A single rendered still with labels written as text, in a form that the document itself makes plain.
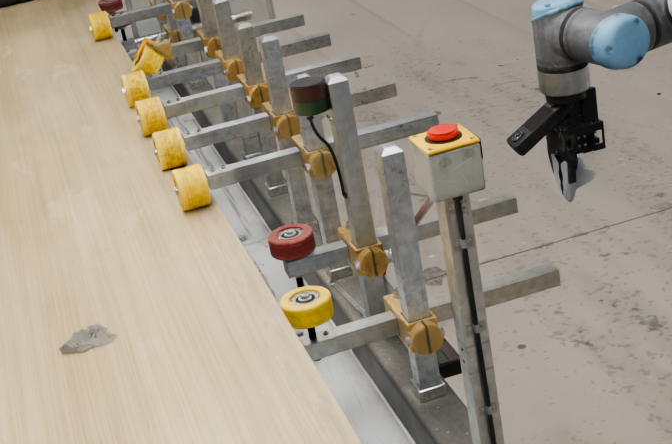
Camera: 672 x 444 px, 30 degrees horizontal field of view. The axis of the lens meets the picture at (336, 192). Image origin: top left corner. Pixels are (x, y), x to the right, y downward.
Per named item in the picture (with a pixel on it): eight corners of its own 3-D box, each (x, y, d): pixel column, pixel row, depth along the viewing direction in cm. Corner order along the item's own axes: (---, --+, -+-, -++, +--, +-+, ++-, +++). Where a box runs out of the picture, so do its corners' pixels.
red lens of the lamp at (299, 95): (321, 86, 208) (319, 73, 207) (331, 95, 203) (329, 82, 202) (287, 95, 207) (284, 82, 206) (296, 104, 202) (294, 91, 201)
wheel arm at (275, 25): (302, 23, 337) (300, 12, 336) (305, 25, 335) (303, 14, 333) (170, 55, 330) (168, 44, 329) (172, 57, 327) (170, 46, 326)
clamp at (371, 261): (366, 245, 227) (362, 220, 225) (390, 273, 215) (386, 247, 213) (337, 253, 226) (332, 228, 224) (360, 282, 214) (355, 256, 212)
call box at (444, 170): (466, 177, 164) (458, 121, 161) (487, 194, 158) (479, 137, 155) (416, 191, 162) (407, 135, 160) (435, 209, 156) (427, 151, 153)
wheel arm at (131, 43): (251, 20, 411) (248, 8, 409) (253, 22, 408) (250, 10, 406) (121, 52, 402) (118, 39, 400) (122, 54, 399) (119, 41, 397)
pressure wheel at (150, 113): (156, 88, 280) (165, 114, 275) (160, 112, 286) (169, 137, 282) (130, 95, 279) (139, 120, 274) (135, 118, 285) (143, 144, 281)
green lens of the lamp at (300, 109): (324, 100, 209) (322, 88, 208) (334, 109, 204) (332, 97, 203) (290, 109, 208) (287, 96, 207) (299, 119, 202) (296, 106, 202)
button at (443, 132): (452, 133, 160) (451, 120, 159) (464, 142, 156) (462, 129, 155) (423, 140, 159) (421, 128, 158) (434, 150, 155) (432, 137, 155)
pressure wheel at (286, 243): (316, 274, 225) (305, 216, 221) (329, 292, 218) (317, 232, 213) (274, 286, 223) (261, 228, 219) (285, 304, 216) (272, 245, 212)
